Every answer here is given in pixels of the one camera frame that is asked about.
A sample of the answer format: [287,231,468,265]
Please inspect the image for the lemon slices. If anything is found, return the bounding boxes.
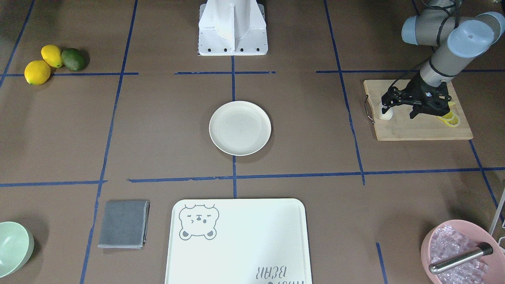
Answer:
[436,111,460,127]

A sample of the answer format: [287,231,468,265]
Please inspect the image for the cream bear tray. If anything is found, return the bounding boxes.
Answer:
[165,198,313,284]

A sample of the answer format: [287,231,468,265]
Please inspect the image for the cream round plate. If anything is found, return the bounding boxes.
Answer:
[208,101,272,156]

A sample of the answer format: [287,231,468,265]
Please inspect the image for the green avocado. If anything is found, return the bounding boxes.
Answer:
[61,47,86,71]

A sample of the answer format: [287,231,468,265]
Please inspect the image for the pink bowl with ice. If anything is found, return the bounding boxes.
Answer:
[420,219,505,284]

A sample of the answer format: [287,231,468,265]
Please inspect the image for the grey folded cloth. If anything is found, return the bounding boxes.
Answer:
[98,200,150,249]

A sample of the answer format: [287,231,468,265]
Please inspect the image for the mint green bowl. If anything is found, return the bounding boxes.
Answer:
[0,221,34,278]

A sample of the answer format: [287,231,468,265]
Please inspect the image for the white steamed bun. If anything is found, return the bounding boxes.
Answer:
[379,103,394,120]

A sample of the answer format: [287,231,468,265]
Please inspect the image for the acrylic cup rack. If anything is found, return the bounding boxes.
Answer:
[488,188,505,251]

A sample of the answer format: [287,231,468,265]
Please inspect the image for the yellow lemon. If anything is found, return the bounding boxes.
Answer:
[24,60,52,86]
[40,45,64,68]

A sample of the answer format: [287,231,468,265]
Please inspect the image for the bamboo cutting board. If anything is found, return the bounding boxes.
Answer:
[364,80,474,141]

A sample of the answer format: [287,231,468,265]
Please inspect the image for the white robot base pillar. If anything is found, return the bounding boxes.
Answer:
[197,0,269,56]

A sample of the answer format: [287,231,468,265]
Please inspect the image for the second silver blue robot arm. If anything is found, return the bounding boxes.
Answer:
[381,0,504,118]

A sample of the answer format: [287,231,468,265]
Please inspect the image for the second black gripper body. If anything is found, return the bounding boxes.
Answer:
[402,77,444,105]

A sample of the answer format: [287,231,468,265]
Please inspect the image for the metal tongs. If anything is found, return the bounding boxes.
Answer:
[428,241,494,275]

